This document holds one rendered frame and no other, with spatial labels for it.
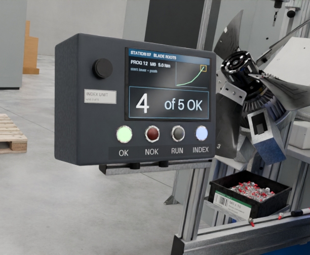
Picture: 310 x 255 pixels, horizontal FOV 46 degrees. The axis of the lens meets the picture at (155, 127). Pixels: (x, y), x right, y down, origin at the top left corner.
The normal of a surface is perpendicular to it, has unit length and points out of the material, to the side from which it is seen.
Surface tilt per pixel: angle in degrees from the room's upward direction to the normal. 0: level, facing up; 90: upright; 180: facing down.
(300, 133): 90
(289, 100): 27
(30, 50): 90
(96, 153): 75
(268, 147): 121
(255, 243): 90
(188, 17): 90
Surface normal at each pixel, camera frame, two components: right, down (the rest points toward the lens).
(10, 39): 0.74, 0.26
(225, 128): 0.07, -0.48
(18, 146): 0.54, 0.24
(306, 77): -0.55, -0.62
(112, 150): 0.54, 0.02
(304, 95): -0.04, -0.87
